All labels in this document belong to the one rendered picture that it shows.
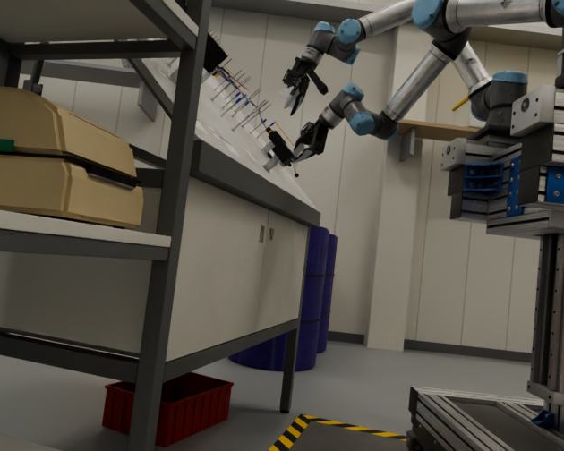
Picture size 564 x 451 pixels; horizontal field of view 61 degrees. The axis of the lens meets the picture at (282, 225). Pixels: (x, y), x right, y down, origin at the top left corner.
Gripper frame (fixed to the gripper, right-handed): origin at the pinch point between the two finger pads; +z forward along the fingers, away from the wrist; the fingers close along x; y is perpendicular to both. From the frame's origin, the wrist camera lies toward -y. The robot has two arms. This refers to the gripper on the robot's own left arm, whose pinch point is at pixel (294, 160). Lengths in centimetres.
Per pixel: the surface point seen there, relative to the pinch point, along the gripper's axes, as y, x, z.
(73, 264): -80, 55, 14
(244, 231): -52, 18, 4
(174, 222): -87, 46, -14
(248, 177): -53, 29, -12
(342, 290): 129, -171, 131
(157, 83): -58, 60, -22
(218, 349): -79, 13, 21
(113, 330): -92, 43, 14
